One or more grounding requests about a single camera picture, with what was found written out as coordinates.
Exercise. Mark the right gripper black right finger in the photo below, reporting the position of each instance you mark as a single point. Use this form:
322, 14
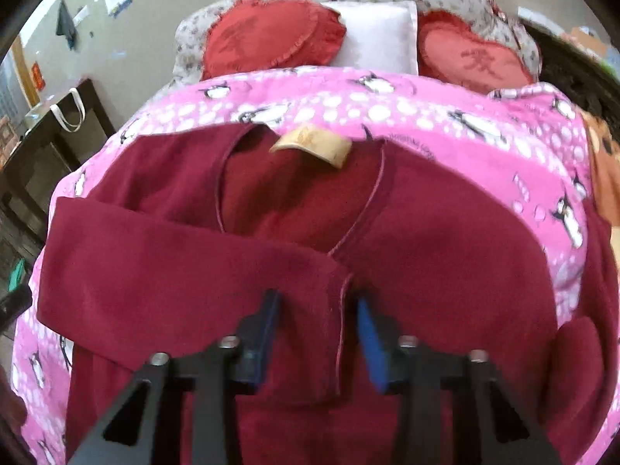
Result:
454, 409

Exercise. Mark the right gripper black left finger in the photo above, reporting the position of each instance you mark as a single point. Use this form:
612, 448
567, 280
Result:
144, 424

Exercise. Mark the dark red sweater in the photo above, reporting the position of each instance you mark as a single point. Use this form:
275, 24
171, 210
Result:
181, 234

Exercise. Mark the pink penguin blanket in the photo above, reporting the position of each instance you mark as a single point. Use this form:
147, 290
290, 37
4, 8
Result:
525, 147

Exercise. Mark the dark wooden table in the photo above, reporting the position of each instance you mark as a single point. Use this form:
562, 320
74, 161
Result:
55, 139

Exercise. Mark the orange patterned blanket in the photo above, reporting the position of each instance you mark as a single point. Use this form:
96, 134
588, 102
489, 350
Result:
604, 163

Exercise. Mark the right red heart pillow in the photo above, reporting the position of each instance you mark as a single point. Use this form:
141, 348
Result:
449, 51

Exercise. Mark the red heart pillow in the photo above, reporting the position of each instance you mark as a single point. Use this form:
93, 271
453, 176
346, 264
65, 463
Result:
449, 51
256, 35

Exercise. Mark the white square pillow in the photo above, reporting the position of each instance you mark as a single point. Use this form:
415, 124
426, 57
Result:
379, 36

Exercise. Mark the dark wooden headboard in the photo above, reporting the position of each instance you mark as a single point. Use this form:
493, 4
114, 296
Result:
582, 79

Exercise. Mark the left red heart pillow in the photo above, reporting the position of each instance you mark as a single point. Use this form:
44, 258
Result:
256, 35

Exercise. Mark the dark cloth on wall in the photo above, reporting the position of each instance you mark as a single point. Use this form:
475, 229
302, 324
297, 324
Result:
65, 26

